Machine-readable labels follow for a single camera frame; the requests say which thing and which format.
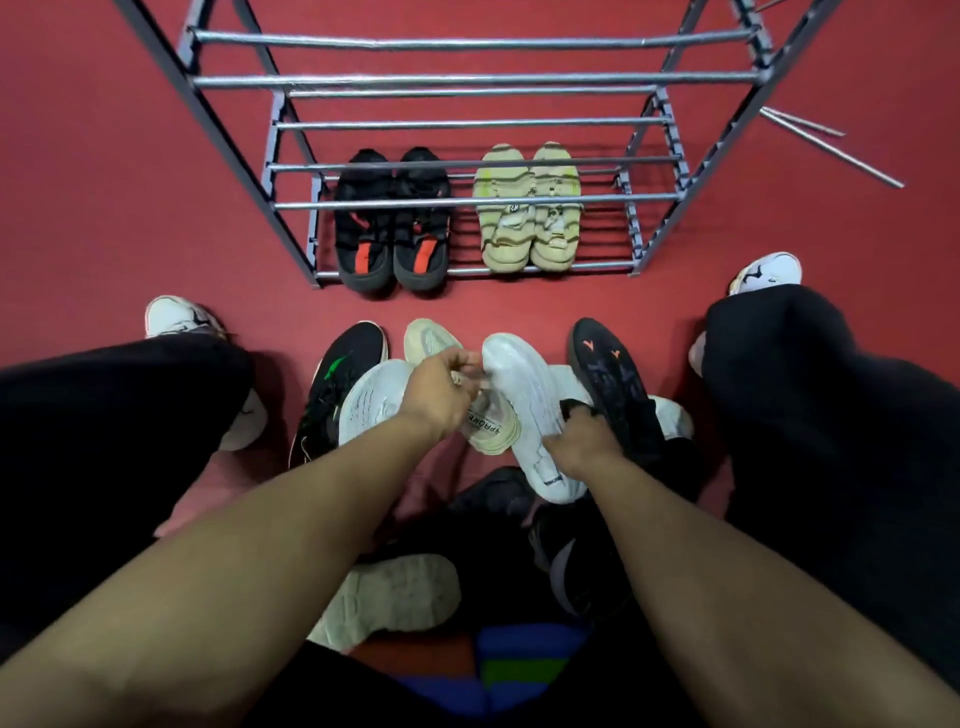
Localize black green-stripe sneaker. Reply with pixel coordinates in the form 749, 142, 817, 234
289, 320, 390, 470

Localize short loose metal rod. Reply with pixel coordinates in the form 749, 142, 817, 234
761, 104, 847, 139

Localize person's white right worn shoe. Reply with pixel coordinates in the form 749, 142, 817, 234
688, 251, 804, 378

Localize person's left hand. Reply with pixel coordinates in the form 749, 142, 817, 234
395, 347, 487, 445

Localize grey metal shoe rack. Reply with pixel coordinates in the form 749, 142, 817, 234
112, 0, 845, 290

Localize person's right hand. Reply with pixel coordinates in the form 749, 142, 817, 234
542, 399, 627, 487

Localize yellow-beige sneaker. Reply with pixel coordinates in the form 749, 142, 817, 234
529, 140, 584, 273
473, 143, 538, 274

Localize black white-pattern sneaker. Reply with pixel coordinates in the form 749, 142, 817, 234
448, 467, 538, 526
527, 509, 646, 620

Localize long loose metal rod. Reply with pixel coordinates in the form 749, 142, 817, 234
758, 107, 907, 190

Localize person's black trousers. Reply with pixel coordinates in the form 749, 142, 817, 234
0, 284, 960, 728

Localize black orange-mark sneaker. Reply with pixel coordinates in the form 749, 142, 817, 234
567, 317, 667, 468

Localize person's white worn shoe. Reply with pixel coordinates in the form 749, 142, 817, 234
144, 295, 269, 453
688, 251, 804, 378

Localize multicolour foam stool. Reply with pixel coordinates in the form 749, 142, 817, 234
348, 622, 594, 718

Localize person's right forearm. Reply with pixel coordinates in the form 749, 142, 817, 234
584, 449, 960, 728

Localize person's white left worn shoe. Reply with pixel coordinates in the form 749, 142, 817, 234
144, 295, 269, 453

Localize white knit sneaker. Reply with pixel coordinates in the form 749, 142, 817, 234
338, 359, 415, 448
307, 554, 462, 654

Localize black shoe with red tab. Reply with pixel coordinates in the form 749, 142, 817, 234
392, 146, 454, 292
333, 148, 397, 294

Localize beige pink sneaker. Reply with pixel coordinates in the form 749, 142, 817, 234
403, 318, 522, 457

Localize person's left forearm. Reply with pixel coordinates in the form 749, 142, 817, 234
0, 416, 451, 728

